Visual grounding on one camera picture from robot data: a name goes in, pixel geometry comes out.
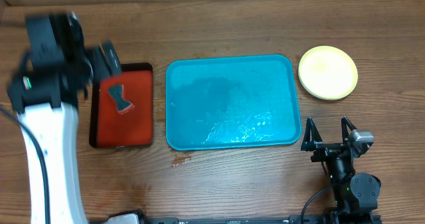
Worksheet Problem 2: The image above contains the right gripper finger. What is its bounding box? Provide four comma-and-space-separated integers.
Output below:
341, 116, 357, 141
301, 117, 323, 151

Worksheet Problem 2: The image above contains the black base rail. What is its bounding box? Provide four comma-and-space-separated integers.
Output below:
142, 214, 383, 224

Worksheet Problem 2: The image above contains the blue plastic tray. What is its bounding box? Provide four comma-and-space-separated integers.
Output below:
165, 55, 302, 151

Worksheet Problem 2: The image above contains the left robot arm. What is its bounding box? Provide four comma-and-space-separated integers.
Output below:
7, 12, 122, 223

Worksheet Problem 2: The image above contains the green plate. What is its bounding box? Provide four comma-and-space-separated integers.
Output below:
298, 46, 359, 100

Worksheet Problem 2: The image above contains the red and black tray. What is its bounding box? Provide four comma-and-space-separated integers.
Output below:
89, 62, 153, 148

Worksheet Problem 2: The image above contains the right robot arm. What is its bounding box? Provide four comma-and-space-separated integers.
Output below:
292, 116, 382, 224

